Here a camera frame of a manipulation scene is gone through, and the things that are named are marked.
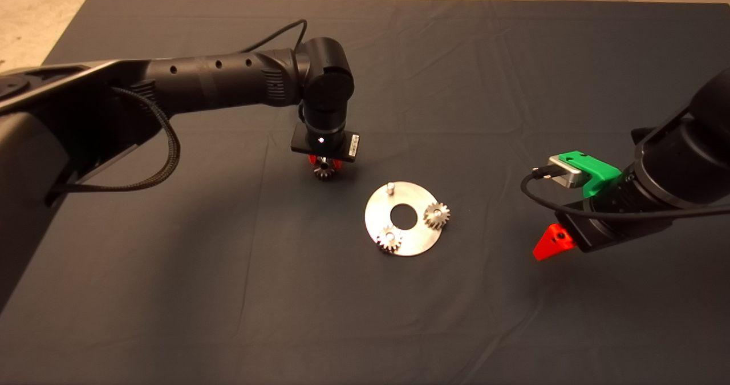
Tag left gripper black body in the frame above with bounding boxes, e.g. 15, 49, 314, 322
290, 123, 360, 164

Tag dark grey table cloth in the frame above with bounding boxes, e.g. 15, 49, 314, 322
0, 0, 730, 385

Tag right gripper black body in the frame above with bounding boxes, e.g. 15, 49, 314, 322
554, 207, 674, 253

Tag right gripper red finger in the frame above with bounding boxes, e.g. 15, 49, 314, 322
532, 223, 577, 261

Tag long black braided sleeve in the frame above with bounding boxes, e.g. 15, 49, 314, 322
47, 86, 181, 193

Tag round metal carrier plate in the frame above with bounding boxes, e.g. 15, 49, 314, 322
365, 181, 444, 256

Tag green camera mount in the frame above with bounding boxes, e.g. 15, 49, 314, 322
557, 151, 623, 198

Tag black camera cable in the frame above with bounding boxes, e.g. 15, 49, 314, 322
520, 167, 730, 221
241, 19, 308, 54

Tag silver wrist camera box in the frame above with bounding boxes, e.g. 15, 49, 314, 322
547, 155, 584, 189

